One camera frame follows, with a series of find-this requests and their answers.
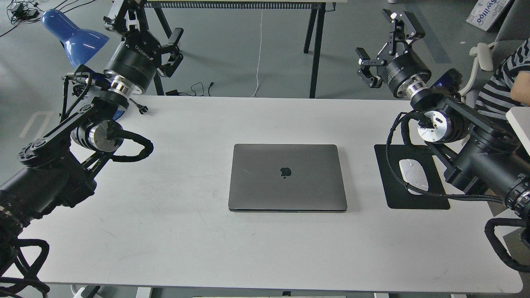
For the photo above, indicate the black mouse pad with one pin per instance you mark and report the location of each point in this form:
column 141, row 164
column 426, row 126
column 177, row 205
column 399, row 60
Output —
column 397, row 196

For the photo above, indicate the person in striped shirt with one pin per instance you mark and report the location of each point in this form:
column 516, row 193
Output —
column 508, row 87

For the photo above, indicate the white cardboard box blue print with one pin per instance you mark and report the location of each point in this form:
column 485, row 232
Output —
column 488, row 13

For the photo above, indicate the grey laptop computer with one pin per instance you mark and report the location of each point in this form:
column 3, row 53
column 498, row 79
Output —
column 286, row 178

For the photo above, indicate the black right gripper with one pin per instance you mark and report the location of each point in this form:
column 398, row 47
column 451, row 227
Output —
column 396, row 62

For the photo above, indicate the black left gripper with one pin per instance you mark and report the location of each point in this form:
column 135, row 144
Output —
column 134, row 59

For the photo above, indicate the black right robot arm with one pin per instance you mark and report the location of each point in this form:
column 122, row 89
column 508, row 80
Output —
column 481, row 158

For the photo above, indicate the white computer mouse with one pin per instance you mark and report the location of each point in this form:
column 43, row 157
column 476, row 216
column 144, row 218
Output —
column 414, row 174

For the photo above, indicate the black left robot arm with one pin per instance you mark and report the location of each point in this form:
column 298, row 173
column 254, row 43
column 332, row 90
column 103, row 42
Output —
column 60, row 167

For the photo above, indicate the blue desk lamp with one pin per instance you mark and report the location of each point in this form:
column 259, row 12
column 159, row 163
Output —
column 80, row 45

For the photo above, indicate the black cable bundle floor corner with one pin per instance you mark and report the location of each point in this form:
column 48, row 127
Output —
column 20, row 12

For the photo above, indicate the black trestle table background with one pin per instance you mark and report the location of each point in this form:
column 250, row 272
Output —
column 249, row 47

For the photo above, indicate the white office chair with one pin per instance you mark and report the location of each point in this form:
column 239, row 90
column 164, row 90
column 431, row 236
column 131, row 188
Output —
column 487, row 57

